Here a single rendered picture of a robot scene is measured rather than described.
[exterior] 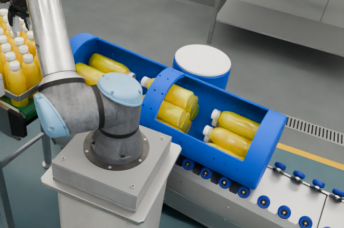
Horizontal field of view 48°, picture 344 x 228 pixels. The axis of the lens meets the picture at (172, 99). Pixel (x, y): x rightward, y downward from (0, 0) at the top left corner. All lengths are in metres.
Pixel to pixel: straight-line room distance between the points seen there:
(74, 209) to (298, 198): 0.81
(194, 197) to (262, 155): 0.37
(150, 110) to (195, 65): 0.55
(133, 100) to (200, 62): 0.96
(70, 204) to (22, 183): 1.49
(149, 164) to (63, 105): 0.31
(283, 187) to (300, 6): 3.45
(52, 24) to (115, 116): 0.28
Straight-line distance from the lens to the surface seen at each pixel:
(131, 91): 0.98
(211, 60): 1.93
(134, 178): 1.07
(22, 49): 1.79
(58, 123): 0.96
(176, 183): 1.54
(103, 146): 1.08
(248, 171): 1.32
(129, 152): 1.09
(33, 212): 2.54
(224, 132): 1.44
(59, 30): 1.03
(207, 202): 1.52
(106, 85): 0.98
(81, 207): 1.19
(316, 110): 3.68
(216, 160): 1.34
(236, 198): 1.47
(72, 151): 1.14
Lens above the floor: 2.04
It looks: 38 degrees down
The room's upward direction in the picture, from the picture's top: 9 degrees clockwise
